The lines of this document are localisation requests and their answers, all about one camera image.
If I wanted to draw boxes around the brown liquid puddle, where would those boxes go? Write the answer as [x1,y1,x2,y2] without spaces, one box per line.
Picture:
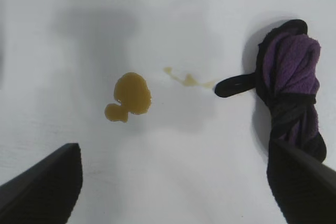
[104,71,153,124]

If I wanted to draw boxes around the pale yellow liquid streak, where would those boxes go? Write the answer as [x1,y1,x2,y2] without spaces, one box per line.
[162,66,218,89]

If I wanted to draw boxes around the purple and black cloth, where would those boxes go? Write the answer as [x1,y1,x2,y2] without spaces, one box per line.
[214,19,328,164]

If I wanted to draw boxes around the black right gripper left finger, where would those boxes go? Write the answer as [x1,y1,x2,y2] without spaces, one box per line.
[0,142,83,224]

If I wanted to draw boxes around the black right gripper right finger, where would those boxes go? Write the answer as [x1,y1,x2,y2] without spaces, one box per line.
[266,140,336,224]

